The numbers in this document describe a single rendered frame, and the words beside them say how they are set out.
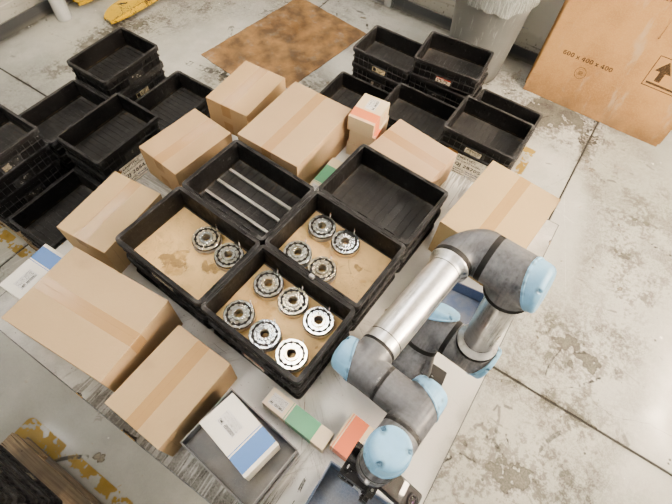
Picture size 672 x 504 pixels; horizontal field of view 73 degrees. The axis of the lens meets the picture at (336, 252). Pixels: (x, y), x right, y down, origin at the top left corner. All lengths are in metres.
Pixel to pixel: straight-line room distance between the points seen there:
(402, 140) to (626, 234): 1.78
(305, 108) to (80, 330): 1.20
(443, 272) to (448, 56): 2.27
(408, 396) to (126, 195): 1.37
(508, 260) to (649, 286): 2.20
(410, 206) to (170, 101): 1.68
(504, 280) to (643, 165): 2.83
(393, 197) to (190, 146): 0.85
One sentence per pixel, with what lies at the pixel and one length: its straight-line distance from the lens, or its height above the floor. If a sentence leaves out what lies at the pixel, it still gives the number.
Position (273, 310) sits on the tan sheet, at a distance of 1.56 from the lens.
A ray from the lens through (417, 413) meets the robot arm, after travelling 0.85.
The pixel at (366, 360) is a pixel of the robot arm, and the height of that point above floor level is 1.43.
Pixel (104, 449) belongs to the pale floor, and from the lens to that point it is 2.45.
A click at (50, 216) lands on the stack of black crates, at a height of 0.27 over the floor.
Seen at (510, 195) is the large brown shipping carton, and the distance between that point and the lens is 1.89.
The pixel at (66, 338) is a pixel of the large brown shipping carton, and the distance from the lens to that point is 1.62.
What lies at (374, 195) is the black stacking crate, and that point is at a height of 0.83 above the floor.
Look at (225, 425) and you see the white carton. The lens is 1.40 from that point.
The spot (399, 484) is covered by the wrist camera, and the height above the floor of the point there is 1.27.
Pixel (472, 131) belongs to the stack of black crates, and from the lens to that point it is 2.69.
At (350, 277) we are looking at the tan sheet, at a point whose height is 0.83.
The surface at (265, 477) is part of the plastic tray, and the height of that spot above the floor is 0.80.
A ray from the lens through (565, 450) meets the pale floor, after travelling 2.57.
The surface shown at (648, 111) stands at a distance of 3.90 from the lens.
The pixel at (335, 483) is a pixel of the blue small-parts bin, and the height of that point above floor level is 1.07.
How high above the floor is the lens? 2.26
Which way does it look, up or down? 59 degrees down
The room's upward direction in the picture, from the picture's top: 6 degrees clockwise
